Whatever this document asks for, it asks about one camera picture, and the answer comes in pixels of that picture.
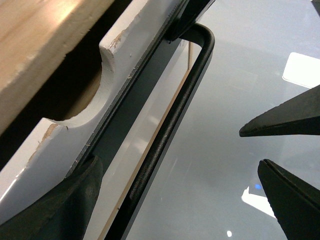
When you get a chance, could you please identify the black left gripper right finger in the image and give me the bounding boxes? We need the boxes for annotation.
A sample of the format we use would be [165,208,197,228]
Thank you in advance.
[257,159,320,240]

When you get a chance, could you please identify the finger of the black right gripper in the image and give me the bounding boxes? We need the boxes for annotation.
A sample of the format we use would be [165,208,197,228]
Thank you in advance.
[239,86,320,137]

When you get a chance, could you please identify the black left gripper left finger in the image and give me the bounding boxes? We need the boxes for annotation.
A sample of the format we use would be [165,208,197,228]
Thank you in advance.
[0,157,103,240]

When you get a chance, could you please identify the white front wooden drawer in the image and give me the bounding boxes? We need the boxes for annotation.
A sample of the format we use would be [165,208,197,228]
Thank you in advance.
[0,0,216,240]

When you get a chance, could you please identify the wooden drawer cabinet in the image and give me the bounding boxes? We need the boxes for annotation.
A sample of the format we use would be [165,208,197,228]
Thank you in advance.
[0,0,133,136]

